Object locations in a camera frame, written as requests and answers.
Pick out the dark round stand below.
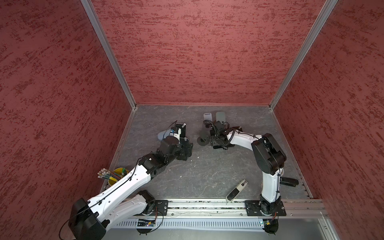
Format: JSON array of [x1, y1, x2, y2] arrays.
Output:
[[197, 135, 211, 146]]

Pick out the grey round stand front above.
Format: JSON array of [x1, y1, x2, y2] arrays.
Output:
[[204, 113, 213, 121]]

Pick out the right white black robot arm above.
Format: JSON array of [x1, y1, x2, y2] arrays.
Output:
[[204, 120, 287, 216]]

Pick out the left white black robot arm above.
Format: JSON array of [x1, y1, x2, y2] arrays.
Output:
[[68, 136, 194, 240]]

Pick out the light blue flat stand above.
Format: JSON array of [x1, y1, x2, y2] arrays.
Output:
[[158, 129, 171, 141]]

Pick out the yellow cup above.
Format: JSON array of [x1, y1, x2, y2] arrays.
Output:
[[108, 168, 128, 186]]

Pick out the silver black remote device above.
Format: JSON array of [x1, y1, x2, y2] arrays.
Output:
[[226, 180, 248, 203]]

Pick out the bundle of coloured pens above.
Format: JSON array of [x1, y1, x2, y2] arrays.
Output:
[[98, 168, 121, 182]]

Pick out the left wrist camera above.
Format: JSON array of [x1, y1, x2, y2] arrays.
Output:
[[170, 123, 186, 141]]

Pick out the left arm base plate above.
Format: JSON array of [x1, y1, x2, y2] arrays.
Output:
[[142, 200, 169, 216]]

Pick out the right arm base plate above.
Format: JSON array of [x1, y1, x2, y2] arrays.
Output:
[[245, 201, 287, 217]]

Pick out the aluminium front rail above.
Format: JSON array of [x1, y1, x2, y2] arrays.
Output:
[[131, 197, 328, 219]]

